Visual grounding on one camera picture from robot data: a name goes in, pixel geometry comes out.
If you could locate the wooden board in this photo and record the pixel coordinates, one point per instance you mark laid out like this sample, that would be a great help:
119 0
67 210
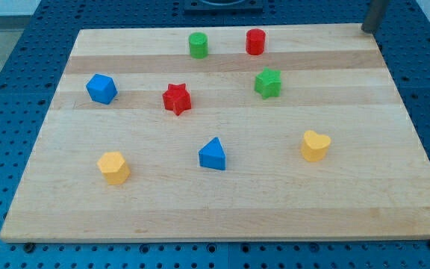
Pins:
373 184

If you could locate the green star block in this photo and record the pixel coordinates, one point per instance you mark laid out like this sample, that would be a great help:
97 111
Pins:
268 83

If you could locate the red star block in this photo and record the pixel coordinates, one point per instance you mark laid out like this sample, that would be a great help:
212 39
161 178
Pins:
177 98

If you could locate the green cylinder block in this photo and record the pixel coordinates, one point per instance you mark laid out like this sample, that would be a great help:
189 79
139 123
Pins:
198 45

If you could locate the yellow hexagon block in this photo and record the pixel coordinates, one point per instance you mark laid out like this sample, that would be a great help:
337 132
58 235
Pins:
114 168

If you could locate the yellow heart block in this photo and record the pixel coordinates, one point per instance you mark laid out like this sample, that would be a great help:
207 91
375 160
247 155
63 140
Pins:
314 146

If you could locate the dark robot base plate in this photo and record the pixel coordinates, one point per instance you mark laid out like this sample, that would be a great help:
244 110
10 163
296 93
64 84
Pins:
200 6

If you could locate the blue triangle block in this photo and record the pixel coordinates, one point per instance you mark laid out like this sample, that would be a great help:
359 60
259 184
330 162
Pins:
212 155

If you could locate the blue cube block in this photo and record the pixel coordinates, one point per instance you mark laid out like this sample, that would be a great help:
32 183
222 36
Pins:
101 88

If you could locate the red cylinder block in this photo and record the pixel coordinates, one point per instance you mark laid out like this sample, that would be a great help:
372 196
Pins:
255 41

